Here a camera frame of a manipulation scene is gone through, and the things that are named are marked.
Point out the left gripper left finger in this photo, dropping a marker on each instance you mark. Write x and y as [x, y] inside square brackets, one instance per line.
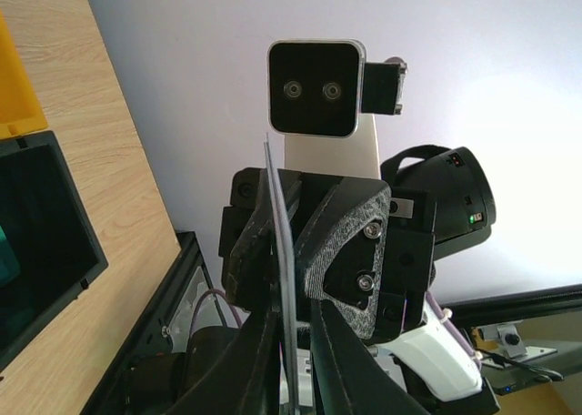
[233, 371]

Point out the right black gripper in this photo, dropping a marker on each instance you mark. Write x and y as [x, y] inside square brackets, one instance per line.
[358, 243]

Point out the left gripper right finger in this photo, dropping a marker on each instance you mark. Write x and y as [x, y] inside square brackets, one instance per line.
[346, 378]

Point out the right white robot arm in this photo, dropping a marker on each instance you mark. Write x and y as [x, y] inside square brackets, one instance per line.
[465, 207]

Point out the black bin with teal cards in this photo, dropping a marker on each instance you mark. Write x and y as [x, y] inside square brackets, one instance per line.
[47, 226]

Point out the teal card stack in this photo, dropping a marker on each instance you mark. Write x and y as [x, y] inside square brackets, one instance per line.
[10, 267]

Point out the yellow bin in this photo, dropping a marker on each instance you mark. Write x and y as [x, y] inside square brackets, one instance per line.
[21, 111]

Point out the black aluminium frame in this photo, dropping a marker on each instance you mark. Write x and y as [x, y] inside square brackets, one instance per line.
[183, 302]

